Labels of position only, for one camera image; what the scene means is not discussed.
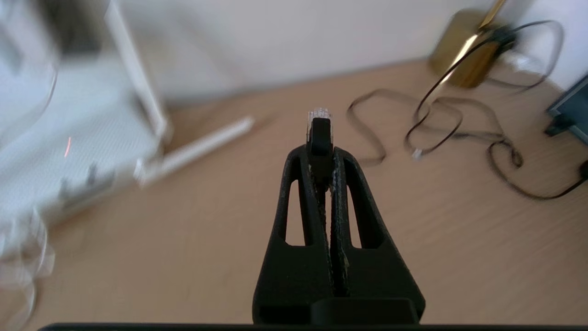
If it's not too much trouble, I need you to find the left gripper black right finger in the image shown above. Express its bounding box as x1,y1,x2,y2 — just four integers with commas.
328,148,426,323

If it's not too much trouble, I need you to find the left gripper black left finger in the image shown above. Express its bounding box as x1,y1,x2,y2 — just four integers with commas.
253,146,334,323

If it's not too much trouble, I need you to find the black ethernet cable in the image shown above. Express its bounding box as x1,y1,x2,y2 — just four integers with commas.
306,108,333,185

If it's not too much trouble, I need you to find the thin white adapter cable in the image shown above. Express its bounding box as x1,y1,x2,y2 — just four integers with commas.
0,60,58,325

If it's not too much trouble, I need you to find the white router with antennas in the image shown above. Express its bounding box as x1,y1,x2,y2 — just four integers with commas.
0,0,256,222

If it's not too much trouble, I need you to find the black clip stand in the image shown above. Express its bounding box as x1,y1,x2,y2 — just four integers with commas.
544,114,576,137

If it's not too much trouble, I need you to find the brass desk lamp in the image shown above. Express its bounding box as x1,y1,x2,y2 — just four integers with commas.
429,0,508,89

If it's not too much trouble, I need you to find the crumpled white tissue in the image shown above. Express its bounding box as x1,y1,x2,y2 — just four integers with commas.
509,50,539,70

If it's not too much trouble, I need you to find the black clip on lamp base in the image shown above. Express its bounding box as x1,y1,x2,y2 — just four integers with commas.
493,25,520,47

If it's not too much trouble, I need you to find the black cable with silver tip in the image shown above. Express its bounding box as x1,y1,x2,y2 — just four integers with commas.
404,97,464,160

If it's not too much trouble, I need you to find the black USB cable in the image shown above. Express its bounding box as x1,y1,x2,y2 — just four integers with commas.
346,88,524,168

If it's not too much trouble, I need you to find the black lamp power cable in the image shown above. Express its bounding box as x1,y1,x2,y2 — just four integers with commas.
404,18,588,201

